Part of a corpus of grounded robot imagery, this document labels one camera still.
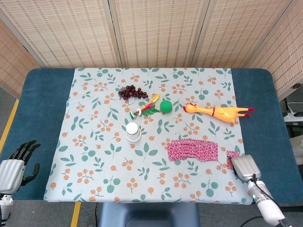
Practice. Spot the floral leaf print tablecloth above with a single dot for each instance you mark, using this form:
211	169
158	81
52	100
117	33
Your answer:
146	165

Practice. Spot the colourful feathered bird toy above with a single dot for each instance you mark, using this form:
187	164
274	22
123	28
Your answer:
148	107

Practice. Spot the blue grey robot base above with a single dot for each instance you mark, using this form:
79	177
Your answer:
149	215

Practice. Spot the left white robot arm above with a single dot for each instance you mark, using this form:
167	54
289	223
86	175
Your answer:
5	208

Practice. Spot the dark red grape bunch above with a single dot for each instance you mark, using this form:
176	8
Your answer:
131	92

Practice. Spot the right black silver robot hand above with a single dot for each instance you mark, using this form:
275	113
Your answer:
246	166

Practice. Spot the yellow rubber chicken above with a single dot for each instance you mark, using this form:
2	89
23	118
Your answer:
220	111

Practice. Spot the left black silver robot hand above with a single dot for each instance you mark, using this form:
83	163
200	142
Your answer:
10	175

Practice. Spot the pink patterned cloth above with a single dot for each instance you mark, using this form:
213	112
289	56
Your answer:
189	150

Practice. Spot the beige bag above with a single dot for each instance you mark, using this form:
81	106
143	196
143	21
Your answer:
297	149

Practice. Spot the woven bamboo screen panel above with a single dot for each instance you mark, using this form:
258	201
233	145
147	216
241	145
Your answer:
158	33
239	33
16	63
284	52
59	33

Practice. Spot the white paper cup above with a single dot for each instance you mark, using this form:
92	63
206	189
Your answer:
132	132

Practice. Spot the green ball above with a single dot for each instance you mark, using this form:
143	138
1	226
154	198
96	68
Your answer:
166	106

